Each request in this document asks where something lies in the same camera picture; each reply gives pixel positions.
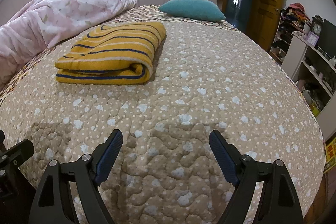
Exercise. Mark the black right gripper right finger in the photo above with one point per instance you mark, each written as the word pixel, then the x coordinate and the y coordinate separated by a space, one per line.
pixel 279 201

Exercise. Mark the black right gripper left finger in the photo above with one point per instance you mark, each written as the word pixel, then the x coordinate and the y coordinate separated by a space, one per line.
pixel 53 201

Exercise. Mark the yellow striped knit garment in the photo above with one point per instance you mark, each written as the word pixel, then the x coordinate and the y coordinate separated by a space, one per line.
pixel 121 55

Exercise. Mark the pile of clothes on shelf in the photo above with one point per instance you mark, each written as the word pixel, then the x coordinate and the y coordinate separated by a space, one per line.
pixel 295 12

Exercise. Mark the white shelf unit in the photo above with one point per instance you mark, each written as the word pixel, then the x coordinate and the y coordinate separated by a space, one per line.
pixel 309 61

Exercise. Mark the beige dotted quilt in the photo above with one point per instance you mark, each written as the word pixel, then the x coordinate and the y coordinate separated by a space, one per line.
pixel 206 78

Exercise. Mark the pink floral duvet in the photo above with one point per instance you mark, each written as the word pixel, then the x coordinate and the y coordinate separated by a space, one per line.
pixel 42 24

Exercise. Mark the small table clock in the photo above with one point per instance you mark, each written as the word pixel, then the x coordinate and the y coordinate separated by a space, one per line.
pixel 316 25

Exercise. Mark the teal pillow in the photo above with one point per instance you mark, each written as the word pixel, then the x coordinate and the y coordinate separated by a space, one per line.
pixel 193 9

